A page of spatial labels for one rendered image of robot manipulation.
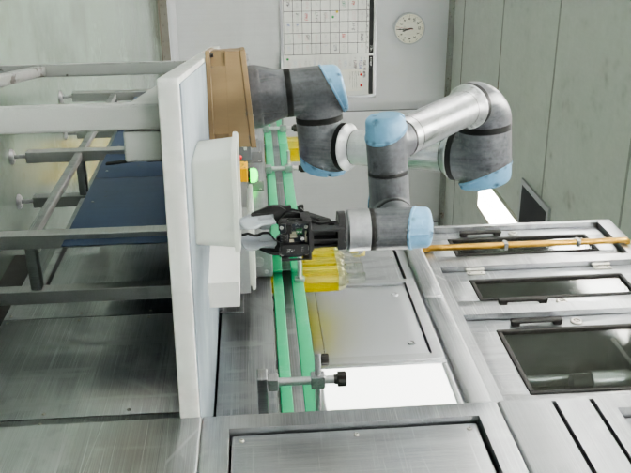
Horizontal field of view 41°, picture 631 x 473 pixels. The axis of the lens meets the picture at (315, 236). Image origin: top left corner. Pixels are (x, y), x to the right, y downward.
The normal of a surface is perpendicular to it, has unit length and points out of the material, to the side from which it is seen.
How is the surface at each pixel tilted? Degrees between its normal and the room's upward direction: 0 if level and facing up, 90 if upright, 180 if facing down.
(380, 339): 90
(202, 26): 90
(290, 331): 90
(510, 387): 90
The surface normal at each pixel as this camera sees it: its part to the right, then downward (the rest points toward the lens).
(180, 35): 0.07, 0.40
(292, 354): -0.01, -0.91
